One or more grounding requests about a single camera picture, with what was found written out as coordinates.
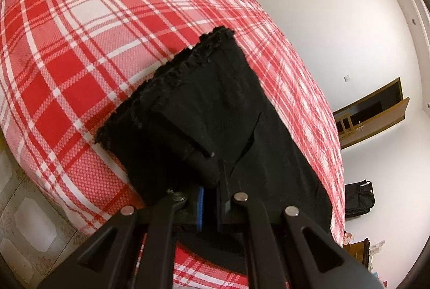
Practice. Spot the black pants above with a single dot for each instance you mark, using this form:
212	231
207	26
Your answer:
208	101

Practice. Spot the black bag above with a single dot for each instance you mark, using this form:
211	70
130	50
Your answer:
359	198

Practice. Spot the wooden cabinet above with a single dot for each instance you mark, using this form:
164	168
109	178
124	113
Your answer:
356	250

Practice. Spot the wooden chair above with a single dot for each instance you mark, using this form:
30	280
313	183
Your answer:
344	126

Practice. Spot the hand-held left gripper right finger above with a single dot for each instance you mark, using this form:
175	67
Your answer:
224	208

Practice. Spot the bed with red plaid sheet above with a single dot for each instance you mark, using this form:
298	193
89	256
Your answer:
84	40

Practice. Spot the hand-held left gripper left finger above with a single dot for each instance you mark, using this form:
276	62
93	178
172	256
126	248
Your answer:
201	208

